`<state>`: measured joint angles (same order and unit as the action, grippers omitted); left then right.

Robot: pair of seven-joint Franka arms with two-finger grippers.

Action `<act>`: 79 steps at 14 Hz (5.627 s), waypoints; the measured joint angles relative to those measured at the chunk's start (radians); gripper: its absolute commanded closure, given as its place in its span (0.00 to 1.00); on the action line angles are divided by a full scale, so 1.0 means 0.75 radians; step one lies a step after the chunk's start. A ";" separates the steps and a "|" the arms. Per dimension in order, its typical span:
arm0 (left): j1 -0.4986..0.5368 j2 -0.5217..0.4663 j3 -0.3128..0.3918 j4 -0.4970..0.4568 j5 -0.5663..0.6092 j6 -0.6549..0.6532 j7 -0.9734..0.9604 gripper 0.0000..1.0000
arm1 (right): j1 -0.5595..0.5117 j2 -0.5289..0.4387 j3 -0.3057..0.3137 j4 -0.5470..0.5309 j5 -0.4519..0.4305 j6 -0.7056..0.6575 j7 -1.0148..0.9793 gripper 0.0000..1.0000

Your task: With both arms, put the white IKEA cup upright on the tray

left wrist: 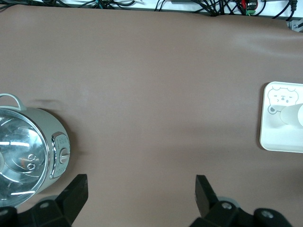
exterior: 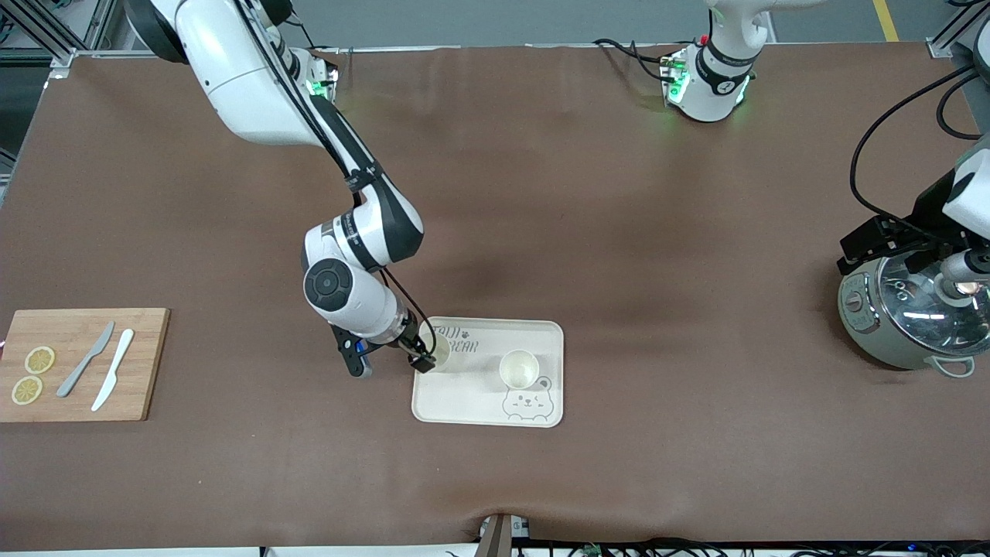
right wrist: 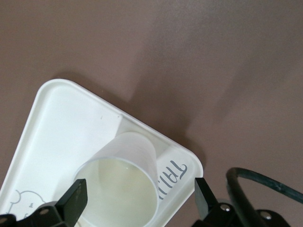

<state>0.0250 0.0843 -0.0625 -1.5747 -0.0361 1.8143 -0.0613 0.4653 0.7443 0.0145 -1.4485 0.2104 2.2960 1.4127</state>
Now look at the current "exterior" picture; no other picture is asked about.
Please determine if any white plastic cup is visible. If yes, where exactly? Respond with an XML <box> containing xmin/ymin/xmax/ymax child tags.
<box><xmin>422</xmin><ymin>333</ymin><xmax>459</xmax><ymax>374</ymax></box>
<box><xmin>499</xmin><ymin>350</ymin><xmax>541</xmax><ymax>390</ymax></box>

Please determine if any white tray with bear print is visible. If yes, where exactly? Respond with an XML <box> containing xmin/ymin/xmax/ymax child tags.
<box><xmin>411</xmin><ymin>316</ymin><xmax>565</xmax><ymax>429</ymax></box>

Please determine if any glass pot lid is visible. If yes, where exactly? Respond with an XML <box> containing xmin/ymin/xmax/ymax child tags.
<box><xmin>878</xmin><ymin>251</ymin><xmax>990</xmax><ymax>358</ymax></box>

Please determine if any grey electric cooking pot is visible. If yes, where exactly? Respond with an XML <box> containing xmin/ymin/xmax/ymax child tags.
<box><xmin>838</xmin><ymin>251</ymin><xmax>990</xmax><ymax>379</ymax></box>

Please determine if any wooden cutting board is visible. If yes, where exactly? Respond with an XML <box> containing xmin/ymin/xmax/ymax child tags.
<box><xmin>0</xmin><ymin>308</ymin><xmax>170</xmax><ymax>422</ymax></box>

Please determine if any white plastic knife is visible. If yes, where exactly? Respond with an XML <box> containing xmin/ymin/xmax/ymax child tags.
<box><xmin>91</xmin><ymin>329</ymin><xmax>135</xmax><ymax>412</ymax></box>

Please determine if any grey plastic knife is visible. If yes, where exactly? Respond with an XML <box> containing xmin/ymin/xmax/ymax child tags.
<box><xmin>56</xmin><ymin>321</ymin><xmax>116</xmax><ymax>398</ymax></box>

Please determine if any aluminium frame profile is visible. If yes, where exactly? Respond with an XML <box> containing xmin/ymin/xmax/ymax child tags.
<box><xmin>0</xmin><ymin>0</ymin><xmax>103</xmax><ymax>72</ymax></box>
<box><xmin>927</xmin><ymin>0</ymin><xmax>990</xmax><ymax>60</ymax></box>

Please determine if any metal table edge bracket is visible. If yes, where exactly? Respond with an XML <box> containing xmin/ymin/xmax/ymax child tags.
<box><xmin>478</xmin><ymin>514</ymin><xmax>531</xmax><ymax>557</ymax></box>

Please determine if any black arm base cable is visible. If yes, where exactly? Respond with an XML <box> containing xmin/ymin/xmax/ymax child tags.
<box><xmin>593</xmin><ymin>38</ymin><xmax>675</xmax><ymax>83</ymax></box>

